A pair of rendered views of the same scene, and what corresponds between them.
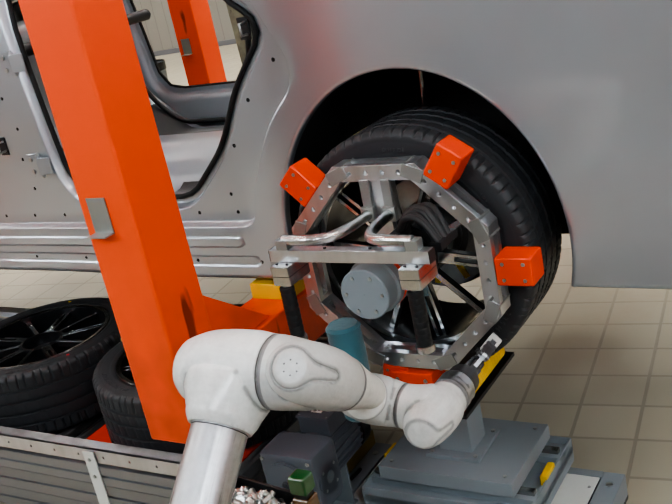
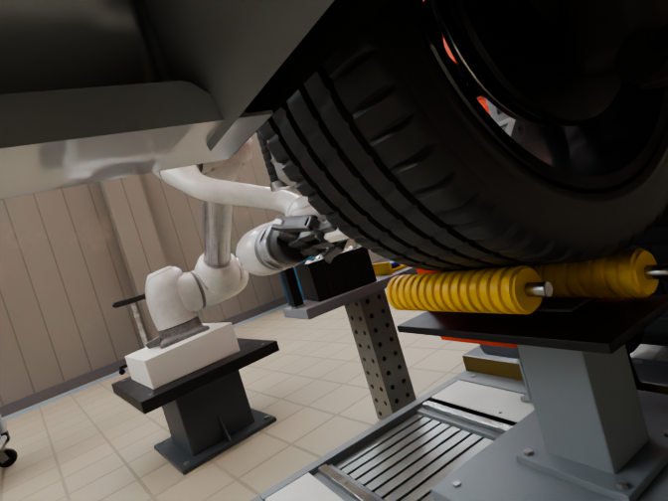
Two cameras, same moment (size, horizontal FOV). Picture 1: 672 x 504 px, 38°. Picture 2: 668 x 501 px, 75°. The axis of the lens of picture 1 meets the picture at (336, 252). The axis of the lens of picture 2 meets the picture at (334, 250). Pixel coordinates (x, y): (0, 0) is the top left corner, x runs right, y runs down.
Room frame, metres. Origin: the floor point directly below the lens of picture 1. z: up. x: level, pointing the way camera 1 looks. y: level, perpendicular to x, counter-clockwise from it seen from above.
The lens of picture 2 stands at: (2.38, -0.91, 0.65)
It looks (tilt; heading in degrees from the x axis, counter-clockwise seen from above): 3 degrees down; 116
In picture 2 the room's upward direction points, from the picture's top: 16 degrees counter-clockwise
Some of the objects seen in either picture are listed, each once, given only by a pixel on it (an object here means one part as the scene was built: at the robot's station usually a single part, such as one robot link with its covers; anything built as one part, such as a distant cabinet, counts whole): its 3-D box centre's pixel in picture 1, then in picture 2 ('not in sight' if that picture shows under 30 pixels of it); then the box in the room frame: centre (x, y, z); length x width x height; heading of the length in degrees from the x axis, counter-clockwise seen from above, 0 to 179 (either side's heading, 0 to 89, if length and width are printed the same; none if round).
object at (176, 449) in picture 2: not in sight; (203, 399); (1.07, 0.30, 0.15); 0.50 x 0.50 x 0.30; 63
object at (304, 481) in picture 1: (301, 482); not in sight; (1.69, 0.17, 0.64); 0.04 x 0.04 x 0.04; 56
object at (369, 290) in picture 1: (384, 277); not in sight; (2.17, -0.10, 0.85); 0.21 x 0.14 x 0.14; 146
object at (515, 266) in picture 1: (519, 266); not in sight; (2.06, -0.41, 0.85); 0.09 x 0.08 x 0.07; 56
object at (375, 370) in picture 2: not in sight; (380, 354); (1.82, 0.36, 0.21); 0.10 x 0.10 x 0.42; 56
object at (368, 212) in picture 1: (323, 215); not in sight; (2.18, 0.01, 1.03); 0.19 x 0.18 x 0.11; 146
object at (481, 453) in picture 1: (458, 415); (582, 390); (2.37, -0.24, 0.32); 0.40 x 0.30 x 0.28; 56
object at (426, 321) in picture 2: (464, 381); (512, 316); (2.31, -0.26, 0.45); 0.34 x 0.16 x 0.01; 146
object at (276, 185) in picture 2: (420, 318); (270, 151); (1.94, -0.15, 0.83); 0.04 x 0.04 x 0.16
